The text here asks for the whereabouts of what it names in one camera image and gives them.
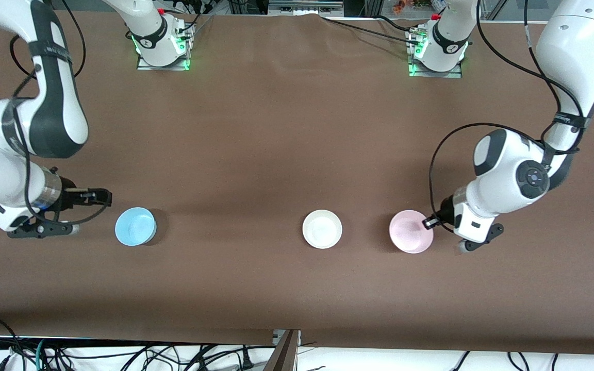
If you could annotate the light blue bowl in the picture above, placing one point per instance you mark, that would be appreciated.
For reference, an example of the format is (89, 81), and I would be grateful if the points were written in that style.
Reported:
(134, 226)

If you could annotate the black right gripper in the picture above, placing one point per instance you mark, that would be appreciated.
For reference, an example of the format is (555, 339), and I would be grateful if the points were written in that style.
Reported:
(68, 197)

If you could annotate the orange background objects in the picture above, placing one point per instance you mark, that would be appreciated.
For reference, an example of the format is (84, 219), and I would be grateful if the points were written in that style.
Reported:
(402, 6)

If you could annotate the pink bowl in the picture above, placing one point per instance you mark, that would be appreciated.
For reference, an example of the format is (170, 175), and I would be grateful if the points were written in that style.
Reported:
(409, 233)

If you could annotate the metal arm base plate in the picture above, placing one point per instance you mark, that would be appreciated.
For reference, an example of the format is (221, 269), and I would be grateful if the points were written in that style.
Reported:
(163, 67)
(433, 73)

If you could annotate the brown table cover sheet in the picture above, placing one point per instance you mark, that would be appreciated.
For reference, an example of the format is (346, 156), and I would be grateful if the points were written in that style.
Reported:
(276, 129)

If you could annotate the black power plug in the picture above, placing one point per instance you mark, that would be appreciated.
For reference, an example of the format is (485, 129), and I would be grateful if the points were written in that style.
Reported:
(247, 360)

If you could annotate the aluminium frame rail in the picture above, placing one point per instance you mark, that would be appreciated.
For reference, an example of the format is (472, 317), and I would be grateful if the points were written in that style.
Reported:
(304, 5)

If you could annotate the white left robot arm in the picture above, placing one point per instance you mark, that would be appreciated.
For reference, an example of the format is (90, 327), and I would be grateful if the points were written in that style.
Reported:
(508, 180)

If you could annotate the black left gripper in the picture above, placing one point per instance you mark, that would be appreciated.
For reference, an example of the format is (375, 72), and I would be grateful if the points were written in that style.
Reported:
(445, 211)

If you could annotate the white bowl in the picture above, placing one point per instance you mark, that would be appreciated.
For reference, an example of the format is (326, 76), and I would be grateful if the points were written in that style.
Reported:
(322, 229)

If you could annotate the brown wooden post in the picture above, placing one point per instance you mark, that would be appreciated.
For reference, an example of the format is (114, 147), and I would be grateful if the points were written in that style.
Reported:
(282, 355)

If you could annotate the small metal bracket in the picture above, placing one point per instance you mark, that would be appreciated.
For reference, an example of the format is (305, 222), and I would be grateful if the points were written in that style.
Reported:
(278, 336)

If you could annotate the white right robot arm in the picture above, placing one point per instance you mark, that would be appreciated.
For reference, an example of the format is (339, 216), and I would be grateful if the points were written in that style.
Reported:
(60, 118)

